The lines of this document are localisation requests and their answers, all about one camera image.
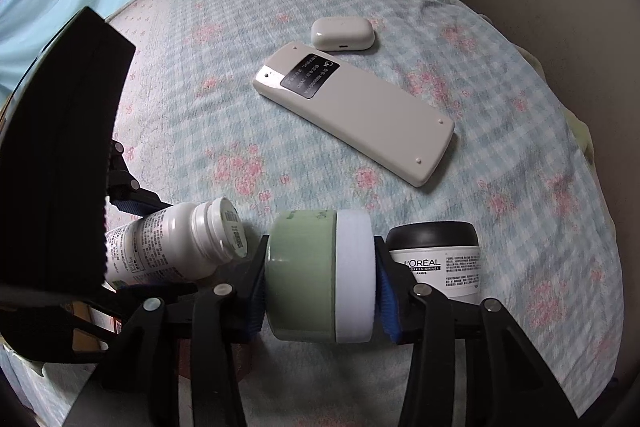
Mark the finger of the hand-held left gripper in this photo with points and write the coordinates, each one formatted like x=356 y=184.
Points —
x=120 y=288
x=134 y=206

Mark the floral checked blanket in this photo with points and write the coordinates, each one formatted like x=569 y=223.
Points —
x=380 y=187

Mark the white plastic pill bottle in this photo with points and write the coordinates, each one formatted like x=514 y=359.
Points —
x=165 y=242

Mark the white earbuds case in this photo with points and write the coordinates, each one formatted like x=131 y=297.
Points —
x=342 y=34

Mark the pale yellow cloth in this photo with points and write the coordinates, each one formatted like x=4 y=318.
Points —
x=582 y=137

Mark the white jar with black lid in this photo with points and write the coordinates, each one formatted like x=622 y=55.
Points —
x=440 y=264

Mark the green jar with white lid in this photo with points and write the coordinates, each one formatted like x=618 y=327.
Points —
x=300 y=277

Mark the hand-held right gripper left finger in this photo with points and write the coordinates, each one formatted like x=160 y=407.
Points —
x=255 y=294

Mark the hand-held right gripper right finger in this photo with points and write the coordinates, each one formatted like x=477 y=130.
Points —
x=386 y=302

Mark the beige remote control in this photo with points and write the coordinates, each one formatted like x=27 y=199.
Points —
x=350 y=109

